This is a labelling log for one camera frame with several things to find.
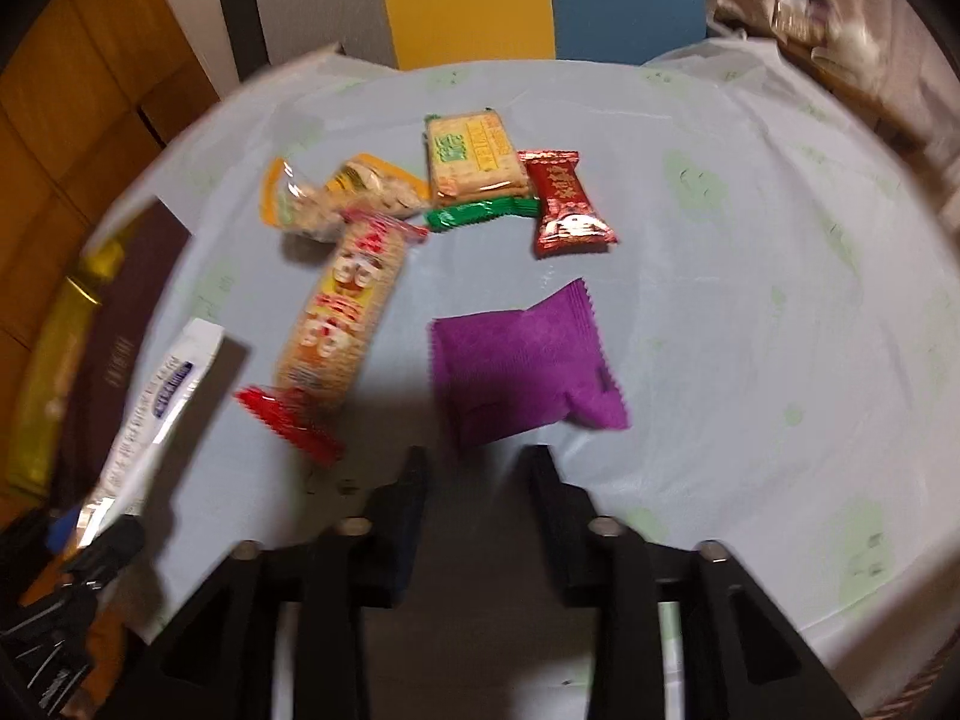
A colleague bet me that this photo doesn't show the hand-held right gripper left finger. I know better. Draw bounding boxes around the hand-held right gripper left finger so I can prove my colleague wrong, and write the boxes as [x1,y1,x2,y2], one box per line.
[105,446,434,720]

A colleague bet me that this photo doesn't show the white silver snack bar packet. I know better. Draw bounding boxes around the white silver snack bar packet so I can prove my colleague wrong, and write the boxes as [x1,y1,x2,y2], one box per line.
[75,317,252,545]

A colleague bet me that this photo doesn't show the wooden wardrobe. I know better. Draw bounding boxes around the wooden wardrobe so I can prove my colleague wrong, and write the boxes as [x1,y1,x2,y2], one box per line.
[0,0,226,361]

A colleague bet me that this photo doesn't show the green print cracker packet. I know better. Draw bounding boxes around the green print cracker packet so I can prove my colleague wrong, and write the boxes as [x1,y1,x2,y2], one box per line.
[424,111,530,203]

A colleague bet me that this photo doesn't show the grey yellow blue striped chair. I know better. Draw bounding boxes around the grey yellow blue striped chair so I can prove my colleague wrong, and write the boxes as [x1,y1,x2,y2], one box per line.
[217,0,710,80]

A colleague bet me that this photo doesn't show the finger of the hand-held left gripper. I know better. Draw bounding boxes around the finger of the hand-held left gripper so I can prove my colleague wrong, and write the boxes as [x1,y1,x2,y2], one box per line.
[64,517,148,580]
[43,511,82,550]

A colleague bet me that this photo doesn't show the green snack packet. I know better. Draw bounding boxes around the green snack packet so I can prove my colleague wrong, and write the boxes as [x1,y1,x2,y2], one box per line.
[424,195,541,232]

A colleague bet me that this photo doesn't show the clear orange nut packet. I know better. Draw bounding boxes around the clear orange nut packet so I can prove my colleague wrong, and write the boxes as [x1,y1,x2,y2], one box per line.
[259,154,432,245]

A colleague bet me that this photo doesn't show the dark maroon gift box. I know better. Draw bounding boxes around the dark maroon gift box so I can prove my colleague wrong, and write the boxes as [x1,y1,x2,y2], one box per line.
[0,199,192,533]

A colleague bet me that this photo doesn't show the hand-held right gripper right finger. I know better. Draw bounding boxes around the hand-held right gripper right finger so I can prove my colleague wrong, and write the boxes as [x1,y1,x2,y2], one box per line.
[523,445,863,720]

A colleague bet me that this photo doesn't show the puffed rice stick packet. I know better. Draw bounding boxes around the puffed rice stick packet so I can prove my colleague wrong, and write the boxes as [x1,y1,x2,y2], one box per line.
[234,211,428,466]

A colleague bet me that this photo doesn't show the purple snack packet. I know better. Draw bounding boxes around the purple snack packet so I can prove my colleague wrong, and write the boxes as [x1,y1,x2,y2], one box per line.
[429,279,629,455]

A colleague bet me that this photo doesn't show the dark red snack packet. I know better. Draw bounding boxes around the dark red snack packet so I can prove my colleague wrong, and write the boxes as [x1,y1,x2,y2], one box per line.
[517,150,620,260]

